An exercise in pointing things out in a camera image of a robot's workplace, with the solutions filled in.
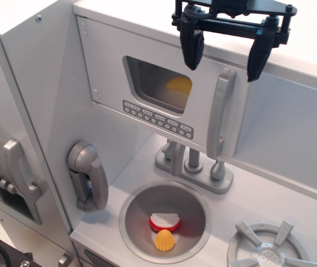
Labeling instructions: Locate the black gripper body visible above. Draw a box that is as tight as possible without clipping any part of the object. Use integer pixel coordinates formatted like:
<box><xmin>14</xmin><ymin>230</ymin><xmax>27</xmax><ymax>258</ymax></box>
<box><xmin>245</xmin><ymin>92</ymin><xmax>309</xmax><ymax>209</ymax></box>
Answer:
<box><xmin>172</xmin><ymin>1</ymin><xmax>298</xmax><ymax>46</ymax></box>

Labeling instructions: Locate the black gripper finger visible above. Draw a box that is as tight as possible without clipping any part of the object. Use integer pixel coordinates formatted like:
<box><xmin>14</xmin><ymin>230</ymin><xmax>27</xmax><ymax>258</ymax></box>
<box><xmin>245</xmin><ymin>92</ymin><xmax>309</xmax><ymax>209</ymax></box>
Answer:
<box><xmin>247</xmin><ymin>28</ymin><xmax>276</xmax><ymax>82</ymax></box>
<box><xmin>180</xmin><ymin>19</ymin><xmax>205</xmax><ymax>70</ymax></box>

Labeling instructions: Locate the grey microwave door handle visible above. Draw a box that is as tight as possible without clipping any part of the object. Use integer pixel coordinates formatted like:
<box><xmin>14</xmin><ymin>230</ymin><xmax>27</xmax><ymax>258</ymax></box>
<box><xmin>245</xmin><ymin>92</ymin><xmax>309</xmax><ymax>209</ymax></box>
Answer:
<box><xmin>206</xmin><ymin>68</ymin><xmax>236</xmax><ymax>159</ymax></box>

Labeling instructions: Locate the grey toy microwave door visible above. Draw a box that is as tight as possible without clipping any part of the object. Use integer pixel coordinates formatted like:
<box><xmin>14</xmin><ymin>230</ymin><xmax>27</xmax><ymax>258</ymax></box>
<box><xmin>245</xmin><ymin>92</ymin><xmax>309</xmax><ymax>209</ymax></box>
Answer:
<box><xmin>78</xmin><ymin>17</ymin><xmax>250</xmax><ymax>157</ymax></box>

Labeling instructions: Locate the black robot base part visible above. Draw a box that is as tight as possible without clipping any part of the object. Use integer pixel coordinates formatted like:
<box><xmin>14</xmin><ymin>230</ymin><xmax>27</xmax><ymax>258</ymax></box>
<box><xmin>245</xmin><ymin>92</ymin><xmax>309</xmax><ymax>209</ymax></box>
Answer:
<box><xmin>0</xmin><ymin>221</ymin><xmax>34</xmax><ymax>267</ymax></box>

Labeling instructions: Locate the yellow toy banana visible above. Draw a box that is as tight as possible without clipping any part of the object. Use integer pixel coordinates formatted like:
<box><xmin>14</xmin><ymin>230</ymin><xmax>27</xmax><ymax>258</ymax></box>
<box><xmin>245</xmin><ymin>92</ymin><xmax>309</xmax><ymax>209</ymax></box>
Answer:
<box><xmin>165</xmin><ymin>77</ymin><xmax>192</xmax><ymax>95</ymax></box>

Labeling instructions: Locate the grey toy faucet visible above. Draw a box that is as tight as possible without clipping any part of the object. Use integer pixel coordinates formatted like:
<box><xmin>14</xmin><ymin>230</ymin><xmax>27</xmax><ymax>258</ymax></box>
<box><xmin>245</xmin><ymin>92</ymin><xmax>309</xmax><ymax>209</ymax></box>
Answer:
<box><xmin>155</xmin><ymin>140</ymin><xmax>234</xmax><ymax>195</ymax></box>

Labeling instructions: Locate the round metal sink bowl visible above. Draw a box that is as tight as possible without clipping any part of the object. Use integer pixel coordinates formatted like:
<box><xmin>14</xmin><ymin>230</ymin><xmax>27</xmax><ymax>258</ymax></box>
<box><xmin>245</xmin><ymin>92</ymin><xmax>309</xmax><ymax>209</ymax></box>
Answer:
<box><xmin>119</xmin><ymin>181</ymin><xmax>212</xmax><ymax>264</ymax></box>

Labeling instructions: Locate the grey toy fridge cabinet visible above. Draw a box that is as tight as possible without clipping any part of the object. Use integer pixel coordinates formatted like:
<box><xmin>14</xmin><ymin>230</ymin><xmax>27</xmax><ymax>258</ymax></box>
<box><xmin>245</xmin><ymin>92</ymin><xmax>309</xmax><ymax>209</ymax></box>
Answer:
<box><xmin>0</xmin><ymin>1</ymin><xmax>81</xmax><ymax>266</ymax></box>

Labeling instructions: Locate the grey toy telephone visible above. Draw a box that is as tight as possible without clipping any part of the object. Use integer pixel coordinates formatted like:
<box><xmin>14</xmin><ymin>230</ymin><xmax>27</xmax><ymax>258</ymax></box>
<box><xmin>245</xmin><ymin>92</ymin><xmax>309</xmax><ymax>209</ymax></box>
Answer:
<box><xmin>67</xmin><ymin>141</ymin><xmax>108</xmax><ymax>212</ymax></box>

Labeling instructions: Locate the red white toy apple slice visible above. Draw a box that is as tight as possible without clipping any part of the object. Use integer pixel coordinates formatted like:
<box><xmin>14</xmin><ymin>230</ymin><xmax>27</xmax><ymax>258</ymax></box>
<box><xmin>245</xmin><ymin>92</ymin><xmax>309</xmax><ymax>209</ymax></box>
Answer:
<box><xmin>149</xmin><ymin>213</ymin><xmax>181</xmax><ymax>232</ymax></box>

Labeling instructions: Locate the grey toy stove burner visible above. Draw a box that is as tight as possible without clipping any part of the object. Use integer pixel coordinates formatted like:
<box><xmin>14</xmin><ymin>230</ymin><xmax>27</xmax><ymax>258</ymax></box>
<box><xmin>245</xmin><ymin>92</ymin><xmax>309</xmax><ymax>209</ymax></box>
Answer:
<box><xmin>227</xmin><ymin>220</ymin><xmax>317</xmax><ymax>266</ymax></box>

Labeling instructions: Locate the yellow toy corn piece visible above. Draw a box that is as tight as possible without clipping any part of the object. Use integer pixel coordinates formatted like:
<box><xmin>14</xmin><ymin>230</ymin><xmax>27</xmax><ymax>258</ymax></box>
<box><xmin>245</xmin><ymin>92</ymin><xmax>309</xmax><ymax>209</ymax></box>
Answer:
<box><xmin>154</xmin><ymin>229</ymin><xmax>176</xmax><ymax>252</ymax></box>

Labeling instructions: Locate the grey toy ice dispenser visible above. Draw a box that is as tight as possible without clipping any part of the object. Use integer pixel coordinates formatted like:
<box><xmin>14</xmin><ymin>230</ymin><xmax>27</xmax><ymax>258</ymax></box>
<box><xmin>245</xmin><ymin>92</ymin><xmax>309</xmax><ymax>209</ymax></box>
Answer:
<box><xmin>0</xmin><ymin>176</ymin><xmax>42</xmax><ymax>225</ymax></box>

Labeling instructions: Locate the grey fridge door handle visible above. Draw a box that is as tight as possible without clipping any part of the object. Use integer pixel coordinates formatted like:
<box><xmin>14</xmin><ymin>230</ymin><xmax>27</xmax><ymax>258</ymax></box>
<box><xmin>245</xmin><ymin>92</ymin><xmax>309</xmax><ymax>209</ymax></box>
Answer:
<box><xmin>3</xmin><ymin>139</ymin><xmax>42</xmax><ymax>202</ymax></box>

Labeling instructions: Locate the grey oven door handle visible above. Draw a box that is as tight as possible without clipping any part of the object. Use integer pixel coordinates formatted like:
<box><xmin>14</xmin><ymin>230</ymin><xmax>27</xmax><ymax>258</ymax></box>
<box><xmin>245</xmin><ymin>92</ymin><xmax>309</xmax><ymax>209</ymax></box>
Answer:
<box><xmin>58</xmin><ymin>254</ymin><xmax>71</xmax><ymax>267</ymax></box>

